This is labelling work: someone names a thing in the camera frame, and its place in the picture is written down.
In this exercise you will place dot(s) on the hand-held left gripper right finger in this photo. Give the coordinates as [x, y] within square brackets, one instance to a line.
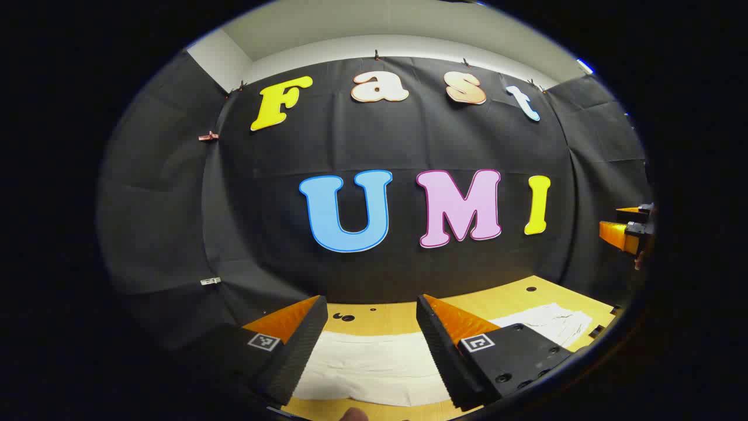
[435, 351]

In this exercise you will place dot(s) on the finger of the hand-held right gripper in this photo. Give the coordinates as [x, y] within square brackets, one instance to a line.
[640, 212]
[616, 234]

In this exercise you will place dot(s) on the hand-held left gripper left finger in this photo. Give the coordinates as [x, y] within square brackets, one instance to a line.
[304, 345]

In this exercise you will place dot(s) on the white jeans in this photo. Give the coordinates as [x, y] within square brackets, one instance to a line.
[374, 362]

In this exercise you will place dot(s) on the small white backdrop clip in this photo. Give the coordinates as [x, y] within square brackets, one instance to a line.
[210, 281]

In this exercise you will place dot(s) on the black backdrop cloth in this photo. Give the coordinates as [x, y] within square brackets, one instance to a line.
[409, 140]

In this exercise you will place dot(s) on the small red backdrop clip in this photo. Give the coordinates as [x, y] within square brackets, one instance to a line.
[207, 136]

